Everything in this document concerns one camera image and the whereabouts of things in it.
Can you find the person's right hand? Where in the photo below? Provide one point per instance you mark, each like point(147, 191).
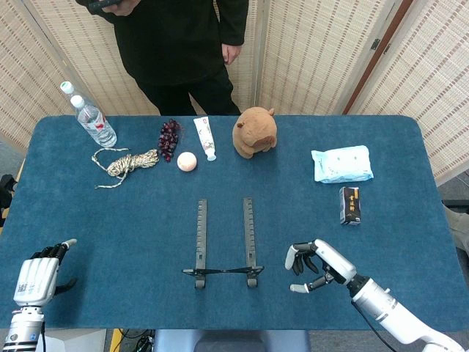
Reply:
point(124, 9)

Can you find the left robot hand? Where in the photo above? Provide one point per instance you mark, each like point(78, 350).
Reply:
point(36, 280)

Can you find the person's left hand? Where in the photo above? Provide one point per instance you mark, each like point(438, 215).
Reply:
point(231, 53)

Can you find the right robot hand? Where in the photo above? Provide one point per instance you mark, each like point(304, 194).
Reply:
point(337, 262)

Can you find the black smartphone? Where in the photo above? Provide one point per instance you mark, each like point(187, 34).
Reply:
point(100, 3)

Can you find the brown capybara plush toy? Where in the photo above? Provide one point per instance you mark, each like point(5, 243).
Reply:
point(254, 132)

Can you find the black folding laptop stand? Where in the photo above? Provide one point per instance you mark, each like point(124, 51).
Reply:
point(201, 234)

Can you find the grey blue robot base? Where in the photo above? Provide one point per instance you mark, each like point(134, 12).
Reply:
point(234, 341)

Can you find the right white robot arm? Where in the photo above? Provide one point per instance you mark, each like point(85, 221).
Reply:
point(381, 304)

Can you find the person in black clothes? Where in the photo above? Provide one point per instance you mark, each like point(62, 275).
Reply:
point(176, 44)

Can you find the black carton box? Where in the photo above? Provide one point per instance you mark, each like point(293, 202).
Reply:
point(350, 205)

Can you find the woven bamboo folding screen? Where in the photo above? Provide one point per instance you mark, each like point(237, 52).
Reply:
point(311, 55)

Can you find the black equipment beside table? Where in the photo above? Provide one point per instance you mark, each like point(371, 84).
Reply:
point(5, 198)

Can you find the white floral cream tube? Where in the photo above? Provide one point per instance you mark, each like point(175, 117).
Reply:
point(205, 137)

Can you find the blue carpet table cover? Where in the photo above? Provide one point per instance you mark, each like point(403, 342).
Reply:
point(110, 227)

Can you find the green cap water bottle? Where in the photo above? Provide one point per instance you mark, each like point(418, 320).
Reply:
point(67, 87)

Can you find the light blue wipes pack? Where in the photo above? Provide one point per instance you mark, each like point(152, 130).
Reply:
point(342, 165)

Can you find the dark red grape bunch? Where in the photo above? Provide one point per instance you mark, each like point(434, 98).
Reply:
point(168, 141)

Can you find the pink peach ball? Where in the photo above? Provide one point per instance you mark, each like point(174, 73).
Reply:
point(187, 161)

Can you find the red label water bottle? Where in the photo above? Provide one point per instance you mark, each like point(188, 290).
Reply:
point(97, 126)

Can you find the black metal hinge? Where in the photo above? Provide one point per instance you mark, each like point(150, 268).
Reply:
point(387, 49)
point(375, 44)

